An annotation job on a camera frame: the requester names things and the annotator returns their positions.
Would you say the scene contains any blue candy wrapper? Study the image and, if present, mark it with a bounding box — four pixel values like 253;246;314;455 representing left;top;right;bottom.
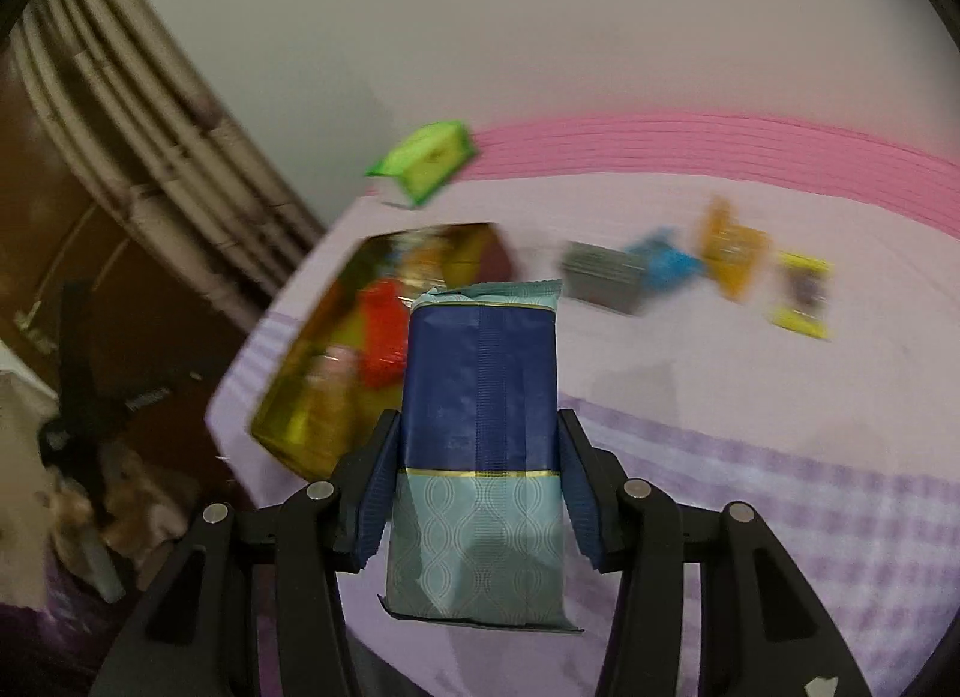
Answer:
626;228;706;293

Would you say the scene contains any brown wooden door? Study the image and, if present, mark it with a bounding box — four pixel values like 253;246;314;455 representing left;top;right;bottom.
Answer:
0;44;271;443

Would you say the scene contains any dark blue teal snack packet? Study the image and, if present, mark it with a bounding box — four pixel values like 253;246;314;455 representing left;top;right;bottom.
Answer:
377;278;586;634

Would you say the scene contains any green tissue pack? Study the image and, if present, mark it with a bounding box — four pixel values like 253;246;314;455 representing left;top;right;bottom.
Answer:
365;121;479;209

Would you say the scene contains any red tin box gold inside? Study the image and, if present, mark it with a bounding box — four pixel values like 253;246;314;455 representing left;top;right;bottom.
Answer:
247;220;518;480

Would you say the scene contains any red snack packet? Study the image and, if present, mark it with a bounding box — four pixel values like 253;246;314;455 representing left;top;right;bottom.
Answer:
356;280;412;387

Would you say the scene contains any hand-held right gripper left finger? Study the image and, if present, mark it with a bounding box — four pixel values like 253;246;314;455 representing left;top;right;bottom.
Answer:
90;408;404;697

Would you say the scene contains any small yellow snack packet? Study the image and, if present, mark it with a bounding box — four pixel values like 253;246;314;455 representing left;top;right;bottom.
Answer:
771;252;833;342

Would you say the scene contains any grey snack packet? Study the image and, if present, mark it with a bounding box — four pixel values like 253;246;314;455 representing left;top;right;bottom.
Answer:
561;239;650;315

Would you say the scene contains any beige patterned curtain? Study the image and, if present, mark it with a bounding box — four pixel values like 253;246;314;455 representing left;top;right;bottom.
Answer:
11;0;327;338

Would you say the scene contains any pink purple checked bedsheet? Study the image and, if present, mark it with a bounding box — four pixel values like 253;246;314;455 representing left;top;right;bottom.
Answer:
206;113;960;697

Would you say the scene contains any orange snack packet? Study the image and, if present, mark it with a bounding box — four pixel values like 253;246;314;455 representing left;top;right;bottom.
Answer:
697;196;770;304

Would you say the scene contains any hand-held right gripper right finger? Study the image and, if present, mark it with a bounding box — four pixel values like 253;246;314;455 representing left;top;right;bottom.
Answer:
556;408;875;697

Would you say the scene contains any beige floral cloth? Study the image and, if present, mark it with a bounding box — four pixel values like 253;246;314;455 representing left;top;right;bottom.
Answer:
0;340;68;608

